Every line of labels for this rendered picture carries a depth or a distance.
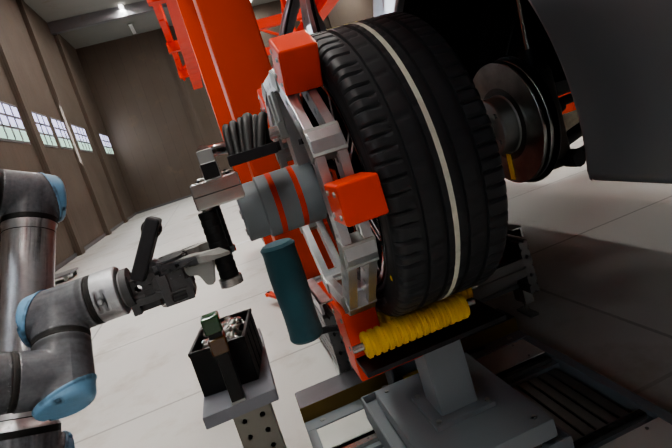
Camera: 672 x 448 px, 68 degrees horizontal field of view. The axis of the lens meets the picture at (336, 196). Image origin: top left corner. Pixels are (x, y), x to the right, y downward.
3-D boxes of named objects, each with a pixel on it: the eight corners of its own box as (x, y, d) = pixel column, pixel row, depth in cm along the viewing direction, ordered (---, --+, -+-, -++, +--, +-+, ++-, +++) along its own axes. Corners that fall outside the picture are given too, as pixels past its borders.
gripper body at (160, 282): (200, 285, 97) (138, 308, 94) (185, 244, 95) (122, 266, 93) (199, 296, 89) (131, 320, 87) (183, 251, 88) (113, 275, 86)
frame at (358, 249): (404, 331, 92) (316, 40, 85) (371, 344, 91) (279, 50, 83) (335, 269, 145) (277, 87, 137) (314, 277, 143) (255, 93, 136)
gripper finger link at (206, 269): (239, 276, 87) (198, 284, 91) (228, 245, 86) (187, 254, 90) (229, 283, 84) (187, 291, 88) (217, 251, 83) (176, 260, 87)
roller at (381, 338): (483, 316, 110) (477, 292, 109) (360, 368, 104) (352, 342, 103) (470, 308, 115) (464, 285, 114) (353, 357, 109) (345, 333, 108)
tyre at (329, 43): (548, 121, 74) (367, -37, 117) (405, 169, 69) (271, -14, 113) (484, 333, 122) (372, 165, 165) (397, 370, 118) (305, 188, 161)
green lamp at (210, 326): (223, 331, 109) (217, 314, 109) (205, 338, 109) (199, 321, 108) (223, 325, 113) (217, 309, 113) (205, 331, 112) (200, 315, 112)
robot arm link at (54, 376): (9, 432, 76) (8, 356, 83) (91, 418, 83) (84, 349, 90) (22, 405, 71) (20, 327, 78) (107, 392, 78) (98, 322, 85)
